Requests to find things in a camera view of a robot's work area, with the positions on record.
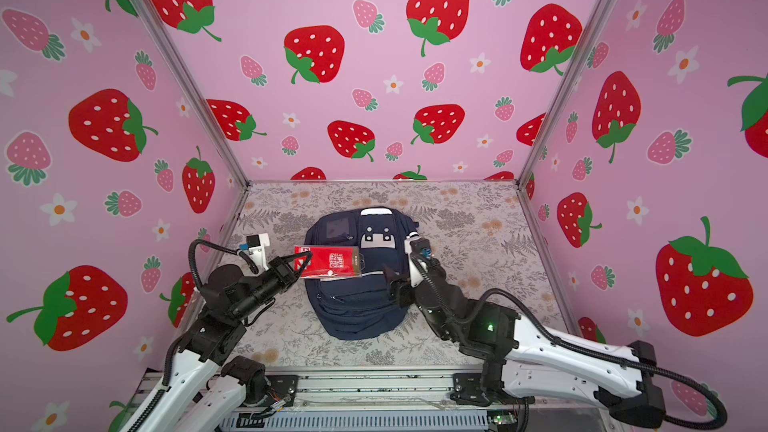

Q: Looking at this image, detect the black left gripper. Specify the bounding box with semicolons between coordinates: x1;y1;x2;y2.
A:
234;251;310;327

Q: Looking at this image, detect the navy blue student backpack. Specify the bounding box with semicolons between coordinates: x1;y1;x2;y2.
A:
304;207;419;341

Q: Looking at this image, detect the red stationery package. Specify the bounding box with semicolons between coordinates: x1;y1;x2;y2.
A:
294;245;362;280

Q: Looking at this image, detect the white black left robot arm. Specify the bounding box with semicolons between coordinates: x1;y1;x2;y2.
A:
122;256;303;431

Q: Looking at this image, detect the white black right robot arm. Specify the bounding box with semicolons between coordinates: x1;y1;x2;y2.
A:
385;271;666;429

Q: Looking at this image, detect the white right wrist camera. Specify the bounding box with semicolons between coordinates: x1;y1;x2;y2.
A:
406;236;432;288

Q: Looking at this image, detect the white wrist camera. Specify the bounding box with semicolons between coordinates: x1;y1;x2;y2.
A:
406;236;432;288
237;233;270;276

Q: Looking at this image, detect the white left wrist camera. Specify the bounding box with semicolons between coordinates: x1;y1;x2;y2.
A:
237;233;270;276

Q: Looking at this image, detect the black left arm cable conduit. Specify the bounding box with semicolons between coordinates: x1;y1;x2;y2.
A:
187;238;259;295

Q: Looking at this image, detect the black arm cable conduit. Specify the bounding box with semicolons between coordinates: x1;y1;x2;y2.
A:
407;251;728;431
187;238;259;295

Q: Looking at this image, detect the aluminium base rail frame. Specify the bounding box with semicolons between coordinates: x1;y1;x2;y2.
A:
116;365;631;432

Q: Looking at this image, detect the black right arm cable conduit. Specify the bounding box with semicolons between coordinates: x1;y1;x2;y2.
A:
407;251;728;431

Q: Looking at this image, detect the aluminium corner post left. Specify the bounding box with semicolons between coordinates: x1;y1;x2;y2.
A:
130;0;250;189

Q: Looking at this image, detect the aluminium corner post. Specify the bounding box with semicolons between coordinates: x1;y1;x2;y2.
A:
516;0;618;191
130;0;250;189

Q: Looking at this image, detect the aluminium corner post right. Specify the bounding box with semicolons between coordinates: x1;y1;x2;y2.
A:
516;0;618;191

